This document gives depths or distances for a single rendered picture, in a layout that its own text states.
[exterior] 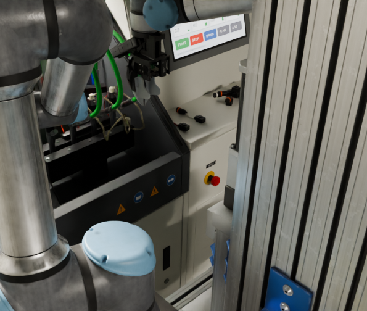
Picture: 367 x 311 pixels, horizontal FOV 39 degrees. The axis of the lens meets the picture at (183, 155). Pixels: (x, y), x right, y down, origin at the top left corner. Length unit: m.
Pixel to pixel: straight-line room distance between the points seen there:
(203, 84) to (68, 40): 1.33
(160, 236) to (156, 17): 0.90
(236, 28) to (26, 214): 1.50
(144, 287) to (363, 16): 0.54
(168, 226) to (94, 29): 1.16
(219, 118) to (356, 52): 1.27
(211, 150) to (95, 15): 1.13
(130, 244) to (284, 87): 0.37
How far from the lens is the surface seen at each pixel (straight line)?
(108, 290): 0.86
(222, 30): 2.06
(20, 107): 0.72
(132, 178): 1.57
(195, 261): 2.04
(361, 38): 0.60
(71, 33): 0.70
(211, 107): 1.92
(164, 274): 1.94
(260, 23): 0.67
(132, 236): 0.88
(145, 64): 1.30
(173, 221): 1.80
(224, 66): 2.08
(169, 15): 1.09
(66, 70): 0.86
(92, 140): 1.71
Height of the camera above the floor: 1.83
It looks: 32 degrees down
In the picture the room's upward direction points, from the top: 2 degrees clockwise
